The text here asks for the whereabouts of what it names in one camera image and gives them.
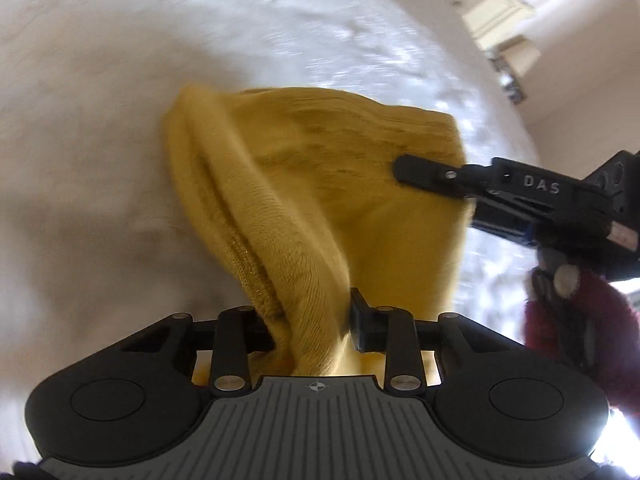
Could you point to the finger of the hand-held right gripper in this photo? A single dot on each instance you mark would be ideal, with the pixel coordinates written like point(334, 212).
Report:
point(425, 170)

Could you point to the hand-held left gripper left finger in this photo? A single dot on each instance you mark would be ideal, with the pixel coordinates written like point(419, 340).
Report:
point(231, 342)

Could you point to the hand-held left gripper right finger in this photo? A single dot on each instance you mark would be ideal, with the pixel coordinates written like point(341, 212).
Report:
point(361, 322)

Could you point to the yellow knit sweater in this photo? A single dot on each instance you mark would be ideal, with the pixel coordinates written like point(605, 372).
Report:
point(310, 200)

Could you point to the person's right forearm red sleeve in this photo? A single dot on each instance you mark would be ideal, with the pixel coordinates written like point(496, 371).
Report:
point(590, 340)

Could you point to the person's right hand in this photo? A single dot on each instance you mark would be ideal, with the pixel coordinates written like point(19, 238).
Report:
point(557, 272)

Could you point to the white floral bedspread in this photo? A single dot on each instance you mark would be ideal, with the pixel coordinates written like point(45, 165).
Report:
point(75, 160)

